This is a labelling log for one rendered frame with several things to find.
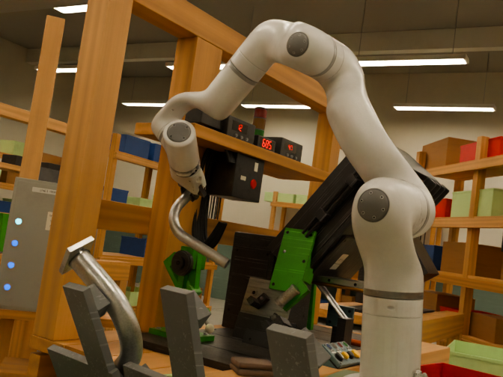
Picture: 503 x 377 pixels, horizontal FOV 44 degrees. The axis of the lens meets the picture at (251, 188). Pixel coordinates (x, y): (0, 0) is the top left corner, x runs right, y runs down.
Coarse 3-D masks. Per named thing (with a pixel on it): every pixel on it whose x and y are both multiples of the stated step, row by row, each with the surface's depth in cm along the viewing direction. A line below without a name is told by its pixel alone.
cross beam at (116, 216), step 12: (108, 204) 188; (120, 204) 192; (108, 216) 188; (120, 216) 193; (132, 216) 197; (144, 216) 201; (108, 228) 189; (120, 228) 193; (132, 228) 197; (144, 228) 202; (228, 228) 239; (240, 228) 246; (252, 228) 253; (264, 228) 260; (228, 240) 240
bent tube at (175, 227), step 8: (184, 192) 185; (176, 200) 184; (184, 200) 184; (176, 208) 182; (168, 216) 182; (176, 216) 181; (176, 224) 180; (176, 232) 179; (184, 232) 179; (184, 240) 178; (192, 240) 177; (192, 248) 178; (200, 248) 176; (208, 248) 176; (208, 256) 176; (216, 256) 175; (224, 256) 176; (224, 264) 174
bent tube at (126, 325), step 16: (64, 256) 81; (80, 256) 81; (64, 272) 83; (80, 272) 81; (96, 272) 81; (112, 288) 80; (112, 304) 79; (128, 304) 80; (112, 320) 80; (128, 320) 80; (128, 336) 80; (128, 352) 81
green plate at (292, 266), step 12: (288, 228) 206; (288, 240) 204; (300, 240) 201; (312, 240) 199; (288, 252) 202; (300, 252) 200; (276, 264) 202; (288, 264) 200; (300, 264) 198; (276, 276) 201; (288, 276) 198; (300, 276) 196; (312, 276) 203; (276, 288) 199
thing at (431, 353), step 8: (424, 344) 250; (432, 344) 253; (360, 352) 205; (424, 352) 227; (432, 352) 233; (440, 352) 241; (448, 352) 250; (424, 360) 226; (432, 360) 233; (440, 360) 242; (448, 360) 251; (320, 368) 167; (328, 368) 169; (344, 368) 172; (352, 368) 175; (208, 376) 139; (216, 376) 140; (224, 376) 141; (232, 376) 142; (240, 376) 143; (248, 376) 145; (320, 376) 159
